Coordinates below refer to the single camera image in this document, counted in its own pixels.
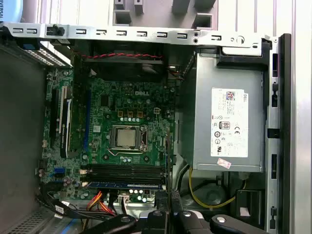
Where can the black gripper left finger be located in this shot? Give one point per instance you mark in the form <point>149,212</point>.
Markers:
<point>157,221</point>

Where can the black expansion slot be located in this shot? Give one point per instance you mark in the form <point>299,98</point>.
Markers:
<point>54,117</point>

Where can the silver CPU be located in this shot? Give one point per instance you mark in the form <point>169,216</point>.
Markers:
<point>126,137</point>

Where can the black case fan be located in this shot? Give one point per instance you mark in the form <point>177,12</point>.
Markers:
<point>122,70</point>

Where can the black case latch knob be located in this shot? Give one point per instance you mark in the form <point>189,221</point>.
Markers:
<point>57,30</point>

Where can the grey parts rack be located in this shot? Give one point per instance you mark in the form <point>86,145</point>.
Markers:
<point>156,14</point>

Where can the grey power supply unit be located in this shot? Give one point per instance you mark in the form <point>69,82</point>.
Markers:
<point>202,109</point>

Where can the blue plastic card latch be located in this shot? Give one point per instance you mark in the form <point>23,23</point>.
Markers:
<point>28,45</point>

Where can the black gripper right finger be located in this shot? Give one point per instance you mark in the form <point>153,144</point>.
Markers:
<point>190,223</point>

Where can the blue expansion slot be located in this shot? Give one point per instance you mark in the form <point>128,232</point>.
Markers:
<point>86,122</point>

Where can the metal CPU socket cover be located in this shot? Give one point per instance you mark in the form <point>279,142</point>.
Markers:
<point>112,137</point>

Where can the black open PC case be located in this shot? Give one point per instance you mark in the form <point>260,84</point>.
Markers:
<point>146,33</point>

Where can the green Dell motherboard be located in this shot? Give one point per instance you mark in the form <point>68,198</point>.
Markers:
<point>117,97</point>

